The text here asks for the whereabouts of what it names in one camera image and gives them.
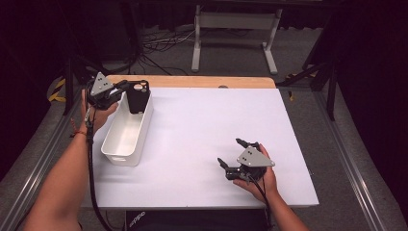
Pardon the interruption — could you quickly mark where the tangle of floor cables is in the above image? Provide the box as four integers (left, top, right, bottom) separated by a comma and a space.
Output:
138, 27, 196, 76

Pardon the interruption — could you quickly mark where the yellow black floor tape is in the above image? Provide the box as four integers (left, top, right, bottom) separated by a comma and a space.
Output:
47, 78, 85, 104

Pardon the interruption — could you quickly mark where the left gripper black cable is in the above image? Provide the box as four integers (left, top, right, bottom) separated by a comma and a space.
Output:
84, 107, 114, 231

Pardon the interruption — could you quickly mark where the white plastic storage bin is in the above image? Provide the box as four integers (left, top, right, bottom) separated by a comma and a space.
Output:
100, 87, 154, 167

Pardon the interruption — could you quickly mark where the person's black clothing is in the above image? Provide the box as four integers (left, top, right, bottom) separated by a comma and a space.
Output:
124, 209, 268, 231

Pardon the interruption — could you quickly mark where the white metal stand frame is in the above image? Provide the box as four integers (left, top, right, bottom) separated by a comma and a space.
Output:
191, 4, 283, 75

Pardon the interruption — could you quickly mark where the person's right hand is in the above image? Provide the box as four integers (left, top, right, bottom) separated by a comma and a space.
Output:
233, 142, 279, 203

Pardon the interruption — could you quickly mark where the wooden table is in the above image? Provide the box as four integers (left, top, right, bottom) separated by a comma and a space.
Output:
105, 74, 277, 90

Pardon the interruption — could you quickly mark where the aluminium floor rail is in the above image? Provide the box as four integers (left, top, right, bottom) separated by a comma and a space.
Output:
0, 86, 88, 231
312, 90, 408, 231

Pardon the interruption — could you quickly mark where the white table board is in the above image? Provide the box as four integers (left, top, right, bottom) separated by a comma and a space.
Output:
81, 86, 320, 210

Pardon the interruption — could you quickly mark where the black tripod stand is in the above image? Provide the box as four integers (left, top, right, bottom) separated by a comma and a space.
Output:
62, 54, 110, 116
277, 61, 338, 122

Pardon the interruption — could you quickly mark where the red string bracelet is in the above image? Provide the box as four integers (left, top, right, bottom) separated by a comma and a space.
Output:
69, 118, 89, 139

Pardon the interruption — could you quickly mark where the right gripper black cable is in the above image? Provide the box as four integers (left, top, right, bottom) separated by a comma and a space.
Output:
246, 174, 273, 231

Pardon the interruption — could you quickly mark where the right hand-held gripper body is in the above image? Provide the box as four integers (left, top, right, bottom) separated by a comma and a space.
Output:
225, 145, 276, 184

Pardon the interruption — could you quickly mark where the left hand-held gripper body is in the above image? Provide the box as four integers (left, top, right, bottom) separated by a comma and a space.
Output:
86, 71, 125, 111

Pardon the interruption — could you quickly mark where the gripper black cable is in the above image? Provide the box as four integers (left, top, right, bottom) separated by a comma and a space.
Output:
246, 174, 273, 231
84, 107, 114, 231

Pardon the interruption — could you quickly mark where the person's left hand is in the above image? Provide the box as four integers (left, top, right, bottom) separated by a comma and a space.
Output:
80, 90, 119, 136

